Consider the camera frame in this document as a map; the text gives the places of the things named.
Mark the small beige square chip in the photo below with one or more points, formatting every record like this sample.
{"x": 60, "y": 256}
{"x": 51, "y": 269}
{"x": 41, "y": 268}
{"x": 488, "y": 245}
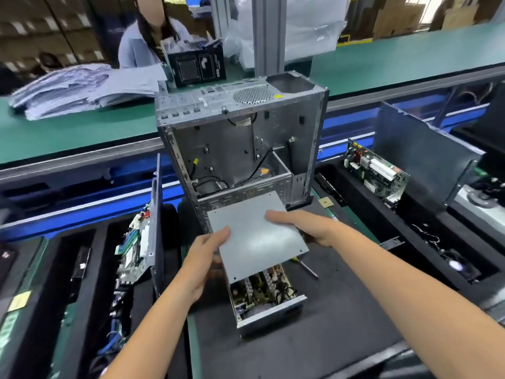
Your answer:
{"x": 19, "y": 300}
{"x": 326, "y": 202}

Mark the black rectangular device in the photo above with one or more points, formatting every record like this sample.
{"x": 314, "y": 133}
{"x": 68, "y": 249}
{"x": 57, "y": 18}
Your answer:
{"x": 6, "y": 264}

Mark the green motherboard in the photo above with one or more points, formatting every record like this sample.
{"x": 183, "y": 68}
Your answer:
{"x": 134, "y": 248}

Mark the small black rectangular component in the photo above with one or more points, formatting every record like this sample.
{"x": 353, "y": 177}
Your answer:
{"x": 80, "y": 263}

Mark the person's right forearm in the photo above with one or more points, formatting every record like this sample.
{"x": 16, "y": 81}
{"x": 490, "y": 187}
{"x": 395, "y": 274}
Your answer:
{"x": 418, "y": 311}

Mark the black foam tray with slots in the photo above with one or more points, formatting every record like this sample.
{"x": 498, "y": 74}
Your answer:
{"x": 55, "y": 327}

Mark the small black lit fan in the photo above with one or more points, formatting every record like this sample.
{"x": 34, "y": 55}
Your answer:
{"x": 456, "y": 264}

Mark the green board with white parts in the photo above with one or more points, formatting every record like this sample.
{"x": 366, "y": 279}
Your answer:
{"x": 376, "y": 171}

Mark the stack of grey paper sheets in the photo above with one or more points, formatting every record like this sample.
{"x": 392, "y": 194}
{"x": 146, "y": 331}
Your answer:
{"x": 79, "y": 89}

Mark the small black metal bracket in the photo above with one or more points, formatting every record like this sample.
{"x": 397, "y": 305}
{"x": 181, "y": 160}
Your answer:
{"x": 391, "y": 243}

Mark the person's right hand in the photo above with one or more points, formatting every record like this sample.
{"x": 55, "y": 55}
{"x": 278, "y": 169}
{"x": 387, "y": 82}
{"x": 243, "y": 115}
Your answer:
{"x": 312, "y": 231}

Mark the black foam work mat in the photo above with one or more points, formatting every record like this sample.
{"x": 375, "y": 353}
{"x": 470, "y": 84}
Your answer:
{"x": 355, "y": 327}

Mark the grey metal conveyor rail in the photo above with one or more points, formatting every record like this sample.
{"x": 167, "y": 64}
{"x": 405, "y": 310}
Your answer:
{"x": 79, "y": 158}

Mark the long green memory strip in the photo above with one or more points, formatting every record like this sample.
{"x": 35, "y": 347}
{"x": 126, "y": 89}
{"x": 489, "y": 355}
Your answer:
{"x": 65, "y": 335}
{"x": 17, "y": 311}

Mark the person's left forearm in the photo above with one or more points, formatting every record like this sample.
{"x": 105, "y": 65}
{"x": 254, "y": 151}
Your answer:
{"x": 154, "y": 343}

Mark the silver metal computer case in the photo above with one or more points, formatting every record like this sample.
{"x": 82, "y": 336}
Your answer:
{"x": 237, "y": 130}

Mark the stack of brown cardboard boxes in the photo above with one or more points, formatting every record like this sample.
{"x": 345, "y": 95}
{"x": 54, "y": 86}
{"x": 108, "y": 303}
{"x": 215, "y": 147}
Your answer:
{"x": 47, "y": 27}

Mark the grey metal post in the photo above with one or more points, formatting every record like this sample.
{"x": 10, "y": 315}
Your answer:
{"x": 270, "y": 31}

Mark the green conveyor belt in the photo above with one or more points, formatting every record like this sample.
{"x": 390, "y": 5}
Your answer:
{"x": 79, "y": 126}

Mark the person's left hand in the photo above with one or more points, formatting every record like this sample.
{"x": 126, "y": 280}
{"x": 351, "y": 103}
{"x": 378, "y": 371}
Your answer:
{"x": 203, "y": 264}

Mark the grey power supply unit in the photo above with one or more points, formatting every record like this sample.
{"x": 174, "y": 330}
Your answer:
{"x": 252, "y": 237}

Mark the large black metal panel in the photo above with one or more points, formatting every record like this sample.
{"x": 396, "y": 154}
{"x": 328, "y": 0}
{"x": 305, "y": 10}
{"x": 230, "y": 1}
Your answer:
{"x": 426, "y": 154}

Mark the dark grey case side panel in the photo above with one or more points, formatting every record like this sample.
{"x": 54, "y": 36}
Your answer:
{"x": 158, "y": 225}

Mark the black cardboard box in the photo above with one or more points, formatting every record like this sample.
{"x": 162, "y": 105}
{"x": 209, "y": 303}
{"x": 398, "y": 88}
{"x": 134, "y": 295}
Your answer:
{"x": 197, "y": 63}

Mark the silver power supply unit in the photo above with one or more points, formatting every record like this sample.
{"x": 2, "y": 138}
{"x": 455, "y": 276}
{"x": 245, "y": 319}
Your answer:
{"x": 272, "y": 315}

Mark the clear plastic bag pile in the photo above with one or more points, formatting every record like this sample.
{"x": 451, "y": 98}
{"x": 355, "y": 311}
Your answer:
{"x": 308, "y": 23}

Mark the black foam tray with recess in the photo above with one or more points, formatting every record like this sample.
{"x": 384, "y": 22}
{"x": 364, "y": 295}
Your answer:
{"x": 434, "y": 240}

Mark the grey round metal part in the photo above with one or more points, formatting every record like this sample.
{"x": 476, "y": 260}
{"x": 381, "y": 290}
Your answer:
{"x": 481, "y": 197}

